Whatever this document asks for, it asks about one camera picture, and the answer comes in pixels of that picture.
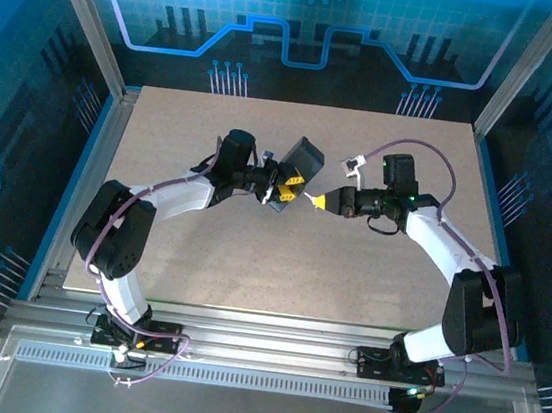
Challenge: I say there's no black controller box green light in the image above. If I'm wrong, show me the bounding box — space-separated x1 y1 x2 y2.
385 383 425 413

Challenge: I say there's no grey slotted cable duct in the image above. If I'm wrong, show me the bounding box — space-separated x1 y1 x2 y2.
13 339 397 409

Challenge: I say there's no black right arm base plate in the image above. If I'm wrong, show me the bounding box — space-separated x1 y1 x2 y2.
353 343 450 390

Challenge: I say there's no dark grey box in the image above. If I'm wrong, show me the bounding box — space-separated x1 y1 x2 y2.
263 132 329 220

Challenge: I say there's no blue table edge strip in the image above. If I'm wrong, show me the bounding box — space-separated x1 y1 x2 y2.
16 84 119 309

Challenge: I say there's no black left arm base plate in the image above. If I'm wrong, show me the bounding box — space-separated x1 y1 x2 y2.
89 311 185 357

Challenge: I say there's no aluminium frame rail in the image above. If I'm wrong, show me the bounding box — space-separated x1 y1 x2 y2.
1 281 545 405

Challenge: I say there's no aluminium frame post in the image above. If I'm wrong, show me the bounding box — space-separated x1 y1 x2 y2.
24 0 140 101
469 0 552 147

